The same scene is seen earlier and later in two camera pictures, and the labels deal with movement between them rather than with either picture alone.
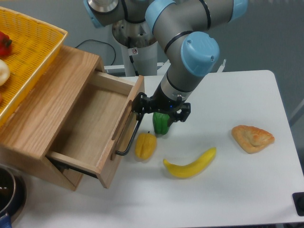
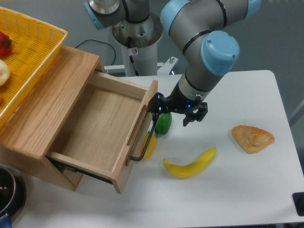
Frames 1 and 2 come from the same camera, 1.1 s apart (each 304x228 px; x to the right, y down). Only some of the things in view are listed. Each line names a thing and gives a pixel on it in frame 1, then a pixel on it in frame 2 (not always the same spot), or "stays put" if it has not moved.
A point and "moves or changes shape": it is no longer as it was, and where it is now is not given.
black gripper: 142,104 to 177,102
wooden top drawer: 95,121 moves or changes shape
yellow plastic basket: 36,44 stays put
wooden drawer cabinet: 27,135 stays put
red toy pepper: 5,47 stays put
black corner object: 299,200 stays put
